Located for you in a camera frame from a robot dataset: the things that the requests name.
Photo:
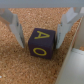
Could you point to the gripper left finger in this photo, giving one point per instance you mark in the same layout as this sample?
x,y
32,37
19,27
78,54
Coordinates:
x,y
15,26

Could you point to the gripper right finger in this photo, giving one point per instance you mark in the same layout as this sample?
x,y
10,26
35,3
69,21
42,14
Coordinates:
x,y
64,28

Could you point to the purple block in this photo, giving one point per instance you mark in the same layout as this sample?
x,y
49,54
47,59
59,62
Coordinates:
x,y
40,43

